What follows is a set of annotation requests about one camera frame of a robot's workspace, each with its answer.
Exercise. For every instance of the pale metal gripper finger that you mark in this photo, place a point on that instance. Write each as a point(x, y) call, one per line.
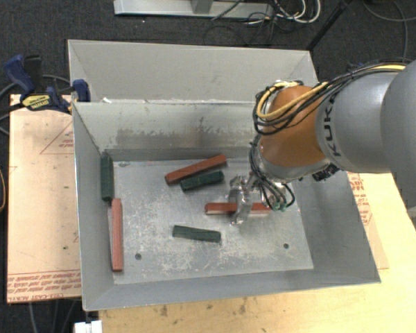
point(244, 213)
point(233, 205)

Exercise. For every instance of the red-brown flat block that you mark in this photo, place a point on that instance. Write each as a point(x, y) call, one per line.
point(219, 208)
point(196, 169)
point(117, 236)

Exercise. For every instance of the dark green flat block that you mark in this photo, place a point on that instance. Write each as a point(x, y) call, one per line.
point(201, 181)
point(107, 179)
point(196, 234)

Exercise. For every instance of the grey metal bin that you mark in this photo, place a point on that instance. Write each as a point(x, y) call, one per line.
point(180, 262)

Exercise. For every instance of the brown cardboard board, red print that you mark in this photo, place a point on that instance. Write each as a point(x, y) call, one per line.
point(41, 193)

